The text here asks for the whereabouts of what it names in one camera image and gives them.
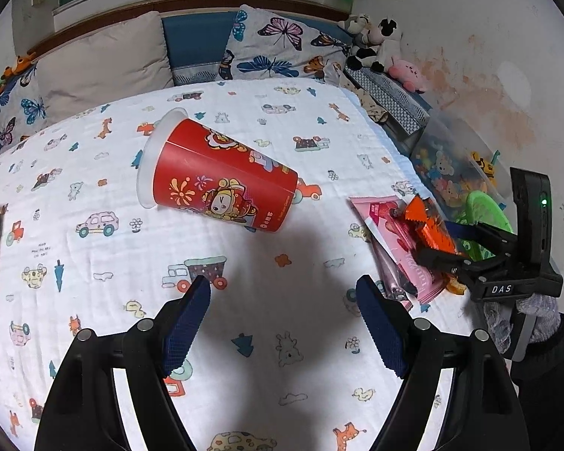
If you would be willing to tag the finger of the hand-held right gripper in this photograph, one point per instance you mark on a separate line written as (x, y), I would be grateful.
(484, 235)
(439, 257)

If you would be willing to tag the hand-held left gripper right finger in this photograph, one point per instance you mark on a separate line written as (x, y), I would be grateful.
(380, 329)

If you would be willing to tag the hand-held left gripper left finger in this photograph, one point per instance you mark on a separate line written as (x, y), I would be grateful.
(188, 324)

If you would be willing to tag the orange snack packet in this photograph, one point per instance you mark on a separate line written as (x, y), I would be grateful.
(432, 235)

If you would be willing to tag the green plastic basket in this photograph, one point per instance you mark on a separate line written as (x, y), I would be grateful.
(484, 206)

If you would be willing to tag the pink snack packet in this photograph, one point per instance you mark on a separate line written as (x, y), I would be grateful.
(380, 216)

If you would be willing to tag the red paper cup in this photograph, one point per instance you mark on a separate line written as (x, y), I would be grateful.
(216, 174)

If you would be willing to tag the person's right hand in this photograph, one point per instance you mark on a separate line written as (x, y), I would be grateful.
(543, 310)

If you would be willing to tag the clear storage box of toys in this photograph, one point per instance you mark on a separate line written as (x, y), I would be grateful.
(446, 169)

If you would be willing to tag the white printed blanket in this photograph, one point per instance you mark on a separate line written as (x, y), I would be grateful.
(263, 253)

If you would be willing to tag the blue checked cloth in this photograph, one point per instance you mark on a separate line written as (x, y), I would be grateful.
(399, 103)

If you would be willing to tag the beige printed garment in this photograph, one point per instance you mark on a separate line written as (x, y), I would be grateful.
(371, 105)

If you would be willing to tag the pink plush toy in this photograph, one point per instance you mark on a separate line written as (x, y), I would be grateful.
(409, 75)

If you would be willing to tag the black and white plush cow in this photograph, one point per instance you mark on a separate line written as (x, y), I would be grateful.
(376, 44)

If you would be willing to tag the grey and white plush dog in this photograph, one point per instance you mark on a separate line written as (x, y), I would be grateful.
(355, 26)

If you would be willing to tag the large butterfly print pillow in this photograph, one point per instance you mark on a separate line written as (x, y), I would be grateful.
(282, 42)

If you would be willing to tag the beige pillow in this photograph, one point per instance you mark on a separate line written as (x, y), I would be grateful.
(103, 65)

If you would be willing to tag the small butterfly print pillow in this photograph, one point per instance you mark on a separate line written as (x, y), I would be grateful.
(14, 112)

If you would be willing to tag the blue headboard cushion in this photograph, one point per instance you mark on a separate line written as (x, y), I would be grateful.
(192, 42)

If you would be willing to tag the orange plush toy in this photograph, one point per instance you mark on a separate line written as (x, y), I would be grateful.
(19, 65)

